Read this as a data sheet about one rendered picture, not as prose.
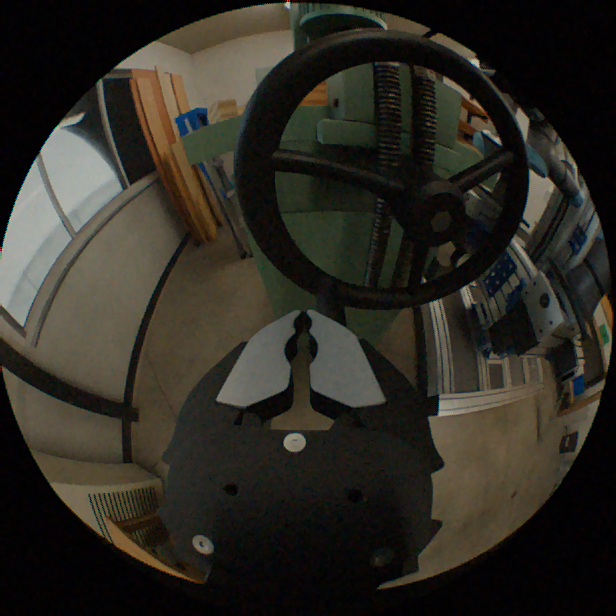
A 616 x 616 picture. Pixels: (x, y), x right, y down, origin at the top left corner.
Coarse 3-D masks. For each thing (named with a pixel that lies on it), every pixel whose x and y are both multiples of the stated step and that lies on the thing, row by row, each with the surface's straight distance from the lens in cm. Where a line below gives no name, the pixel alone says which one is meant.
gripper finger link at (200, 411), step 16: (240, 352) 9; (224, 368) 8; (208, 384) 8; (192, 400) 8; (208, 400) 7; (192, 416) 7; (208, 416) 7; (224, 416) 7; (240, 416) 7; (176, 432) 7; (192, 432) 7; (176, 448) 7
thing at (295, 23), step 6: (294, 6) 86; (294, 12) 83; (294, 18) 81; (294, 24) 79; (294, 30) 77; (300, 30) 77; (294, 36) 75; (300, 36) 75; (294, 42) 74; (300, 42) 74; (294, 48) 73
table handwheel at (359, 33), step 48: (336, 48) 13; (384, 48) 14; (432, 48) 16; (288, 96) 12; (480, 96) 18; (240, 144) 12; (240, 192) 13; (384, 192) 14; (432, 192) 13; (528, 192) 24; (288, 240) 15; (432, 240) 15; (432, 288) 25
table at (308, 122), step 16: (304, 112) 30; (320, 112) 30; (208, 128) 33; (224, 128) 32; (288, 128) 30; (304, 128) 30; (320, 128) 23; (336, 128) 21; (352, 128) 21; (368, 128) 22; (192, 144) 35; (208, 144) 33; (224, 144) 32; (336, 144) 21; (352, 144) 21; (368, 144) 22; (192, 160) 35; (448, 160) 27; (464, 160) 42; (480, 160) 45; (496, 176) 50
